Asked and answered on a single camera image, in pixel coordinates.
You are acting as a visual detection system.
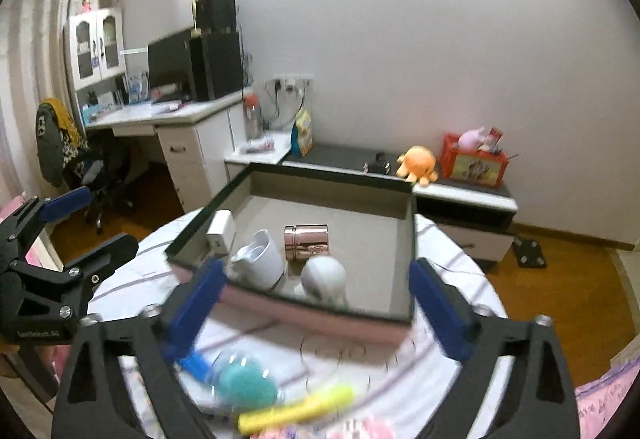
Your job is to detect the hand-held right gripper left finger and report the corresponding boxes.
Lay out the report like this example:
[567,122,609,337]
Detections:
[51,258,228,439]

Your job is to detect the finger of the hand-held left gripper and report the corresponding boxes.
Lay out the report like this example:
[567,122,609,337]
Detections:
[0,186,92,270]
[59,233,140,318]

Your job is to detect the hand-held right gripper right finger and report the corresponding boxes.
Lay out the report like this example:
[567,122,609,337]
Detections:
[407,257,583,439]

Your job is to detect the teal ball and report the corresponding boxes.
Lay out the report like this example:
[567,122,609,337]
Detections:
[210,349,281,412]

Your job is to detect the pink storage box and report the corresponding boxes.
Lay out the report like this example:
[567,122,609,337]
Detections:
[165,162,418,347]

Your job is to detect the yellow highlighter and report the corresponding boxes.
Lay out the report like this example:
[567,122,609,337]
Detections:
[237,384,356,436]

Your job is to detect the pink bed sheet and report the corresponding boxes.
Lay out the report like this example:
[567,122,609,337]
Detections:
[0,192,66,272]

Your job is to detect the black office chair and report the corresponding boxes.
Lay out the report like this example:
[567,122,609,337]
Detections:
[65,134,138,235]

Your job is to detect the dark patterned jacket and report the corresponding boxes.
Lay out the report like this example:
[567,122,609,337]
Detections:
[35,98,86,187]

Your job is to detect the white charger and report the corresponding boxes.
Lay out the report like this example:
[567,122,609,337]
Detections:
[206,210,236,254]

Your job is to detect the black floor scale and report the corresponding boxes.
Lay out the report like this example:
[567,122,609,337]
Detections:
[511,236,548,269]

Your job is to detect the white round gadget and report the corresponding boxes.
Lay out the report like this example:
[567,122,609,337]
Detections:
[295,255,348,306]

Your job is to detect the rose gold metal can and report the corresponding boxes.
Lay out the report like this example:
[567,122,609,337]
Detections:
[283,224,331,262]

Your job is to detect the white computer desk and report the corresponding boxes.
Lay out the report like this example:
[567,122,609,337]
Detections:
[82,89,251,215]

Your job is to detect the blue white box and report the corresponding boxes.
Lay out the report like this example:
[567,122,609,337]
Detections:
[125,72,151,102]

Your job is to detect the red printed storage bin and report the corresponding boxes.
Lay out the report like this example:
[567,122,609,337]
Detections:
[440,133,512,190]

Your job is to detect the orange octopus plush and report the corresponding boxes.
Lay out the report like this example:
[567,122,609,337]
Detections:
[396,146,439,186]

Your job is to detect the small black gadget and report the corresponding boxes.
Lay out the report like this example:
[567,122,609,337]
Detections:
[363,153,392,174]

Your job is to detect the pale striped curtain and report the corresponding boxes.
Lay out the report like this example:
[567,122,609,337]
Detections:
[0,0,108,205]

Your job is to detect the pink flat pack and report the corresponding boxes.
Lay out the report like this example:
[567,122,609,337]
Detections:
[239,138,275,155]

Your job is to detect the pink plush toy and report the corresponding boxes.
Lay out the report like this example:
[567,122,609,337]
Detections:
[457,126,487,151]

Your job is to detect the black monitor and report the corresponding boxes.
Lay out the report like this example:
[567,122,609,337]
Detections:
[147,28,195,92]

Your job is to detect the red white packet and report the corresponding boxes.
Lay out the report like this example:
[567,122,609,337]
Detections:
[480,126,505,154]

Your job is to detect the low white grey cabinet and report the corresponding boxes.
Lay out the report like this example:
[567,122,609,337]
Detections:
[223,142,519,265]

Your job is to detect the pink printed blanket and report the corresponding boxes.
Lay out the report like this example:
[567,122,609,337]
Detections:
[575,359,636,439]

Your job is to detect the clear bottle with red cap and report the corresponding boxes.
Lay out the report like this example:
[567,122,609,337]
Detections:
[243,95,264,142]

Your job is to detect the white glass-door cabinet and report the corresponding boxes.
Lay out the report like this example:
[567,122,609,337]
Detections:
[62,8,127,92]

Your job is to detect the blue yellow snack bag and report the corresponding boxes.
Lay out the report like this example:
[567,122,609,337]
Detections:
[291,109,315,156]

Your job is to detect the black computer tower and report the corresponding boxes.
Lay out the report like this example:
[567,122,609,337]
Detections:
[189,30,244,102]

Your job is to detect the black box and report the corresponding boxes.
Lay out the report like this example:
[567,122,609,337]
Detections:
[194,0,237,36]

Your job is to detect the white wall power strip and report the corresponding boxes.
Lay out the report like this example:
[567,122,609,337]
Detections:
[272,75,315,90]

